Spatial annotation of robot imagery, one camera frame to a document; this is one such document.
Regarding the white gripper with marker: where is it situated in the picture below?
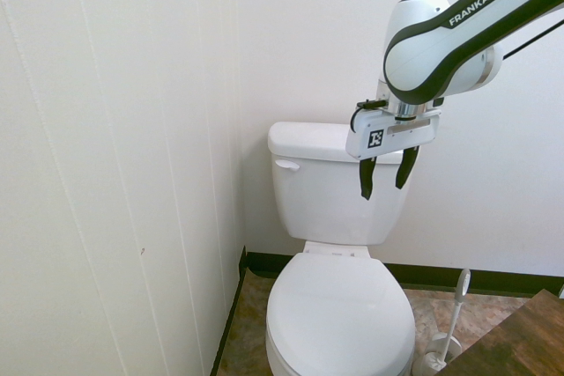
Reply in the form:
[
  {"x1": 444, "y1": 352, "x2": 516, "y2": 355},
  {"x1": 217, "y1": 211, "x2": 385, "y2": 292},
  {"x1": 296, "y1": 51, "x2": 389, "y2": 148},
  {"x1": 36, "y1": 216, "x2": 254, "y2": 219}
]
[{"x1": 345, "y1": 108, "x2": 442, "y2": 201}]

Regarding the white toilet tank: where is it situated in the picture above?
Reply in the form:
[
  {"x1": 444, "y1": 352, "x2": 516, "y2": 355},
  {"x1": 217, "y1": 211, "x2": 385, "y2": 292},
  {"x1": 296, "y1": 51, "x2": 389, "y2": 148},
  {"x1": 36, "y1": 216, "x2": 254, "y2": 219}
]
[{"x1": 271, "y1": 154, "x2": 411, "y2": 246}]

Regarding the white toilet tank lid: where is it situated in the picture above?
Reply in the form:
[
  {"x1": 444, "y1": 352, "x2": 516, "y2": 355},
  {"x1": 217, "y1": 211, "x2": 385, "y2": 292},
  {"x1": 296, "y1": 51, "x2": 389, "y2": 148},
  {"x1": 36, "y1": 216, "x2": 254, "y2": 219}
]
[{"x1": 267, "y1": 121, "x2": 404, "y2": 166}]

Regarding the white toilet seat lid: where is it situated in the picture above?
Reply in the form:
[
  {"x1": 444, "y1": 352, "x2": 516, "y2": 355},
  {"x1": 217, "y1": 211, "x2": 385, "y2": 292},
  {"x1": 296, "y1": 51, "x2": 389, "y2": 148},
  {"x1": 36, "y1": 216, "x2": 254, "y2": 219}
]
[{"x1": 265, "y1": 240, "x2": 416, "y2": 376}]

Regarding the white toilet brush with holder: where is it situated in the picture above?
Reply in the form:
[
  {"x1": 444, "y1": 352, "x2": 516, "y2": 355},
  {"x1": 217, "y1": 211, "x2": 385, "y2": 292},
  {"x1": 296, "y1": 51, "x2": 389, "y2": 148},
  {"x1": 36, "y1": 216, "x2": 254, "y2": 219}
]
[{"x1": 412, "y1": 267, "x2": 472, "y2": 376}]

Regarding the white toilet bowl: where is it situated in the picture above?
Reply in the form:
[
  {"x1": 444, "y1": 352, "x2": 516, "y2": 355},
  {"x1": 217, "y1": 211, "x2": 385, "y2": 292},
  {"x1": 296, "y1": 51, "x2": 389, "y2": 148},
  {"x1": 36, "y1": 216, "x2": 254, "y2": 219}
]
[{"x1": 264, "y1": 335, "x2": 415, "y2": 376}]

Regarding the dark wooden table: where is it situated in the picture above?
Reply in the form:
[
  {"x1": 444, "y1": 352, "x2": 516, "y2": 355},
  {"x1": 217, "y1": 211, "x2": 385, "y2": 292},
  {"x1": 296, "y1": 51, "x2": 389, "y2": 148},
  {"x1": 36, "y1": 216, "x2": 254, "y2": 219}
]
[{"x1": 432, "y1": 289, "x2": 564, "y2": 376}]

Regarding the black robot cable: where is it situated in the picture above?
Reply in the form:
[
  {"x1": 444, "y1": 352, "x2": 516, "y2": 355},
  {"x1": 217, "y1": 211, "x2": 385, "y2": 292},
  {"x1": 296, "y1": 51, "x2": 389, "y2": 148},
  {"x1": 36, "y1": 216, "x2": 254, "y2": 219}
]
[{"x1": 501, "y1": 18, "x2": 564, "y2": 61}]

